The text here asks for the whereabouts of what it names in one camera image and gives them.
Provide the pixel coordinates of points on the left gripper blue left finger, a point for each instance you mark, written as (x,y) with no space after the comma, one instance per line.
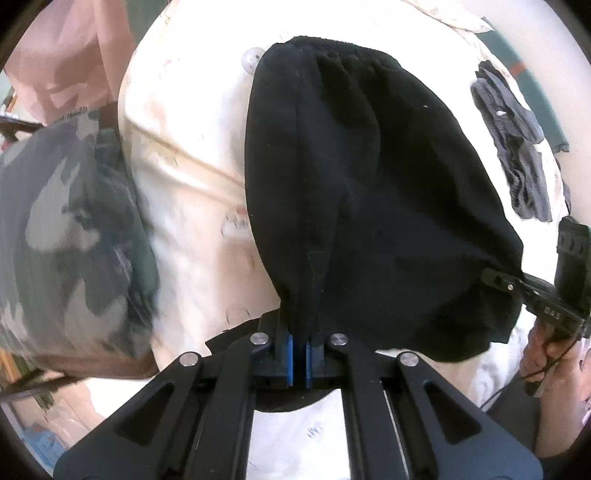
(274,366)

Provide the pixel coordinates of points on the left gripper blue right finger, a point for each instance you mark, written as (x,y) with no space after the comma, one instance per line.
(324,369)

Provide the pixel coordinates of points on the black pants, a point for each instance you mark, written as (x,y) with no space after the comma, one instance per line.
(371,210)

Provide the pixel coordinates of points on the person right hand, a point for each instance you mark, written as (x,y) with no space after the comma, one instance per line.
(564,369)

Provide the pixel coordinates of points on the folded dark grey pants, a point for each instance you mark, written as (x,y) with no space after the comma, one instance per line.
(516,133)

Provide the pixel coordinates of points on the camouflage trousers of person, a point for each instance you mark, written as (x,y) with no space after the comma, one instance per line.
(78,276)

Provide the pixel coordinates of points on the teal mattress with orange stripe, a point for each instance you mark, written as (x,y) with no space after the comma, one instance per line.
(529,86)

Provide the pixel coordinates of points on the cream cartoon print bedsheet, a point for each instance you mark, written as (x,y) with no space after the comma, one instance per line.
(183,106)

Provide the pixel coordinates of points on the pink hanging cloth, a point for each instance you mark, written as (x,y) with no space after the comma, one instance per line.
(73,56)

